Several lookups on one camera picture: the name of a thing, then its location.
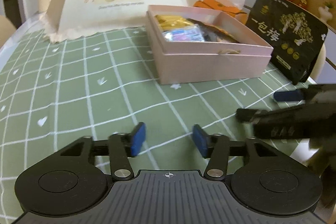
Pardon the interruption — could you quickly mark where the orange brown snack packet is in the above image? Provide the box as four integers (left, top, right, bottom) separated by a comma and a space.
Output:
188, 19, 239, 43

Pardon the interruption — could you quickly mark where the beige chair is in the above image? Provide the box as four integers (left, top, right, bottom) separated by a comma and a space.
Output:
0, 15, 17, 48

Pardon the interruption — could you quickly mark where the orange tissue pack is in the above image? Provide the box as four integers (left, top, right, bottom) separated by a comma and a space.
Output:
193, 0, 248, 24

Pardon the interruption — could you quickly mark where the yellow snack packet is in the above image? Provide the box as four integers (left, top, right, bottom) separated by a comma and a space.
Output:
155, 15, 193, 31

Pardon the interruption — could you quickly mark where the black plum snack bag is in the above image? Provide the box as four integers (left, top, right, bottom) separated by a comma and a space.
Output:
246, 0, 329, 85

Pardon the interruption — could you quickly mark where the green grid tablecloth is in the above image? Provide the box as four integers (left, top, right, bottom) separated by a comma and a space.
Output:
1, 28, 293, 223

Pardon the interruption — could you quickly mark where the blue white snack packet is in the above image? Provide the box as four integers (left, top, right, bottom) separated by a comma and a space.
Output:
162, 24, 205, 42

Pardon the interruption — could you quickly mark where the pink cardboard box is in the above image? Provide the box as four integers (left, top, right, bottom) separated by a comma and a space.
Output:
145, 5, 273, 85

